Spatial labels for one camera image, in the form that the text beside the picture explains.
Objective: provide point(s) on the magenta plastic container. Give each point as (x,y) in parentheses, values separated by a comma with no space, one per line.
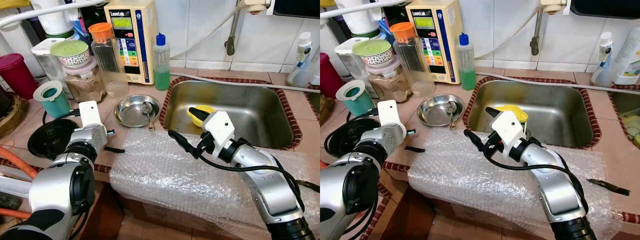
(330,75)
(16,75)

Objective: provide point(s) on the brown wicker basket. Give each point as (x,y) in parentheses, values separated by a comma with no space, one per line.
(10,115)
(325,105)

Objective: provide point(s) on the patterned bowl with green lid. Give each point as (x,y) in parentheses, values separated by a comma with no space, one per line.
(372,50)
(70,50)

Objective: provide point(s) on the large white bottle yellow cap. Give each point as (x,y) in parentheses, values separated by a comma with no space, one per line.
(316,70)
(629,57)

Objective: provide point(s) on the clear container with white lid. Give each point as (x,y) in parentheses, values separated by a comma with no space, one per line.
(47,57)
(350,55)

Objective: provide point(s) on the cream water ionizer machine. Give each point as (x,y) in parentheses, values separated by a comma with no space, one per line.
(435,40)
(132,40)

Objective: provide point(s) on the small steel sink basin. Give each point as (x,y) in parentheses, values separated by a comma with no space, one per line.
(314,102)
(620,100)

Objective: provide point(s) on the clear plastic food box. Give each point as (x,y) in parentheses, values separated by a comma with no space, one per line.
(631,127)

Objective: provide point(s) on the wall faucet with cream head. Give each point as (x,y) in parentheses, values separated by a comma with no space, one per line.
(537,30)
(232,30)

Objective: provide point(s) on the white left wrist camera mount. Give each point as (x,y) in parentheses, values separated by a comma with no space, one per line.
(90,112)
(390,112)

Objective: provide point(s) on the clear bubble wrap sheet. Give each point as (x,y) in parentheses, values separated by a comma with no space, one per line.
(165,175)
(460,180)

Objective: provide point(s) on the white power strip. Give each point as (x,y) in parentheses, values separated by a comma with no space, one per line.
(12,186)

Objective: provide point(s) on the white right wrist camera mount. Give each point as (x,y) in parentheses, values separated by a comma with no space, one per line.
(219,129)
(507,129)

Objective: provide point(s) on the dark rounded window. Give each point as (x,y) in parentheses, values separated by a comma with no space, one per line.
(300,7)
(605,7)

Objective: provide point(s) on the teal cup with white lid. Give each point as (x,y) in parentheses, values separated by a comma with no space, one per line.
(52,100)
(357,97)

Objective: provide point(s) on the green liquid bottle blue cap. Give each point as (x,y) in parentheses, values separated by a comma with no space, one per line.
(161,65)
(466,65)

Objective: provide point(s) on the large steel sink basin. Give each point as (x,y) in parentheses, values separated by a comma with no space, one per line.
(555,115)
(250,115)

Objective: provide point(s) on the clear bottle with orange cap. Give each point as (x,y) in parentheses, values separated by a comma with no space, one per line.
(412,60)
(107,60)

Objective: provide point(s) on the round steel bowl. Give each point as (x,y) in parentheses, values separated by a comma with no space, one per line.
(130,112)
(435,110)

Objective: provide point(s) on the clear jar of brown powder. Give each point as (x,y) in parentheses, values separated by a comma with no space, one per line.
(390,82)
(85,82)

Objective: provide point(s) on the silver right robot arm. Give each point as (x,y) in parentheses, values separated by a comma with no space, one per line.
(562,190)
(270,185)

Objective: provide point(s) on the white jug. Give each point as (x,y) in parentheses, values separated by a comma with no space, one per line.
(55,17)
(357,17)

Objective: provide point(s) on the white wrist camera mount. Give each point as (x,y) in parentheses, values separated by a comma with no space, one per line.
(507,129)
(219,129)
(90,112)
(390,112)

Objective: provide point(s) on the small white spray bottle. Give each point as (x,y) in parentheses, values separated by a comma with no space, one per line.
(302,60)
(602,60)

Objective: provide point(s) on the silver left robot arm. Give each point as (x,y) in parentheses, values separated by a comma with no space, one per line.
(350,190)
(55,190)

